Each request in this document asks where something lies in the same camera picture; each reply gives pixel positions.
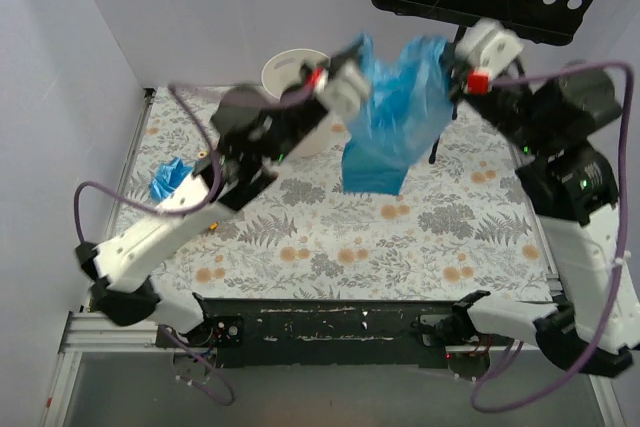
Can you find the blue plastic trash bag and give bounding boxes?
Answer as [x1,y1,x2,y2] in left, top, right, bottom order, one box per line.
[341,34,453,195]

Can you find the blue bag piece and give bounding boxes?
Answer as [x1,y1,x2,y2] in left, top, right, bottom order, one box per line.
[149,157,193,202]

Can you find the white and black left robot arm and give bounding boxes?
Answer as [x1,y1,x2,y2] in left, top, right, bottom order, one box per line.
[75,47,371,347]

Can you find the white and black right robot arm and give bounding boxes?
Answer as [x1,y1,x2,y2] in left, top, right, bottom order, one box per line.
[440,43,639,378]

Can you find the white cylindrical trash bin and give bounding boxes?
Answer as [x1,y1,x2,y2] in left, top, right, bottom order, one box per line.
[261,48,339,158]

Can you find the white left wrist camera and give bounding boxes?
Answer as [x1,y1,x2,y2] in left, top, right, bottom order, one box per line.
[313,61,372,124]

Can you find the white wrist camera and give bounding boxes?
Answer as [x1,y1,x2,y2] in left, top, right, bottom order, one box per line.
[454,19,523,95]
[313,61,372,124]

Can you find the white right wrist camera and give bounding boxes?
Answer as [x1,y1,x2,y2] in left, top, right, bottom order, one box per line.
[454,19,523,95]

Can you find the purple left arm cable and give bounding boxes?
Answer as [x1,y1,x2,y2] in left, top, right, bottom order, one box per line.
[73,81,321,407]

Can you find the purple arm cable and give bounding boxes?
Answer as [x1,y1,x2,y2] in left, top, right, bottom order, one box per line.
[469,60,636,414]
[73,81,321,407]

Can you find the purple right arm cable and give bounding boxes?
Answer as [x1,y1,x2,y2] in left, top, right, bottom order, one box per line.
[469,60,636,414]

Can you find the black scratched base plate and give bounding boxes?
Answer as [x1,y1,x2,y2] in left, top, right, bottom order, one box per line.
[183,298,452,369]

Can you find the aluminium rail frame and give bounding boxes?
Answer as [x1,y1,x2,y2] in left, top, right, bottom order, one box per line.
[39,86,626,427]

